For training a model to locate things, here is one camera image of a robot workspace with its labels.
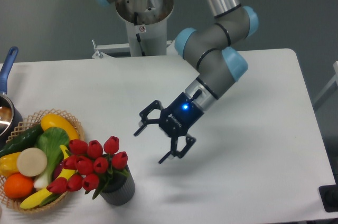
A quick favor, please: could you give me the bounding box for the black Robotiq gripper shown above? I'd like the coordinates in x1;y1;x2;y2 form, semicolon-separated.
133;91;205;165

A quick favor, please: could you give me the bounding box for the dark grey ribbed vase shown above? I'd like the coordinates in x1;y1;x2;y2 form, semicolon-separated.
100;165;135;206

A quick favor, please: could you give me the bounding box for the red tulip bouquet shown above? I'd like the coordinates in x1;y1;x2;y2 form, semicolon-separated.
47;136;128;199

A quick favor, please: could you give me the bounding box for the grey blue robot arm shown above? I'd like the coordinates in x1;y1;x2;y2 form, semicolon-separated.
97;0;259;158

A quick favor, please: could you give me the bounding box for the yellow squash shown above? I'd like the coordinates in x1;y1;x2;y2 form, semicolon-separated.
39;114;80;147

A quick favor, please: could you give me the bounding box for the green bok choy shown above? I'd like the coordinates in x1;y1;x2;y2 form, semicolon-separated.
34;127;69;190

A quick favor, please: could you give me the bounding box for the purple red vegetable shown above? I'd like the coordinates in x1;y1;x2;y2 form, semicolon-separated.
53;162;63;180

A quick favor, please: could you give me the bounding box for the beige round disc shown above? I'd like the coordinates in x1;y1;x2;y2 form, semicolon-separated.
16;147;47;177

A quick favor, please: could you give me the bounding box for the dark green cucumber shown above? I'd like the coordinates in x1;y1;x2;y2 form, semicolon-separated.
1;124;43;157

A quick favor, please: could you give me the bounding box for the yellow banana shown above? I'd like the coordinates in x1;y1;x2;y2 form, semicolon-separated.
20;144;77;210

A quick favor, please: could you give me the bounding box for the orange fruit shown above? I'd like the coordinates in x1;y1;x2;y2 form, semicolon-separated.
4;173;33;199

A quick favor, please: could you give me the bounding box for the yellow bell pepper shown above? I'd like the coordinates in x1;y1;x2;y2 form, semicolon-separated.
1;152;21;177

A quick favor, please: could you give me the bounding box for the black box at edge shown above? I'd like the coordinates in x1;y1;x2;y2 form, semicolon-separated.
318;184;337;212

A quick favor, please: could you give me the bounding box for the woven wicker basket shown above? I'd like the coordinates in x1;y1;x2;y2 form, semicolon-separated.
1;108;85;214

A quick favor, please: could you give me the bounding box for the white metal base frame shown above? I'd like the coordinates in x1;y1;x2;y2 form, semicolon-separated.
92;39;179;59

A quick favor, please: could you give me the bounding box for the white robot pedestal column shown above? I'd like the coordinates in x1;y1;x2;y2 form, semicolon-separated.
115;0;174;44

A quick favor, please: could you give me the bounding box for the black pedestal cable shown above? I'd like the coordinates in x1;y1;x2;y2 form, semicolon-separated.
133;11;146;57

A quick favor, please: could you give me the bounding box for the blue handled saucepan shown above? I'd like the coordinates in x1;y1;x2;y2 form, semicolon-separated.
1;46;23;149

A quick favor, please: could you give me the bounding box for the white frame at right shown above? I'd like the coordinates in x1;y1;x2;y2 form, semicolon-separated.
313;61;337;111

